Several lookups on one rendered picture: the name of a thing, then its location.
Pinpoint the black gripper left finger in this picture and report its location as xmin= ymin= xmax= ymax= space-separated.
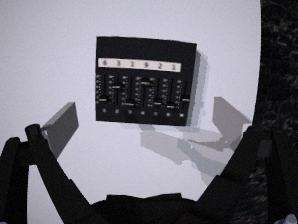
xmin=0 ymin=102 xmax=108 ymax=224

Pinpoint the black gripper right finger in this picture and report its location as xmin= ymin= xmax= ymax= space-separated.
xmin=175 ymin=97 xmax=298 ymax=224

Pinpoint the black lighting desk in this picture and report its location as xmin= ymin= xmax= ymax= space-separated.
xmin=95 ymin=36 xmax=197 ymax=127

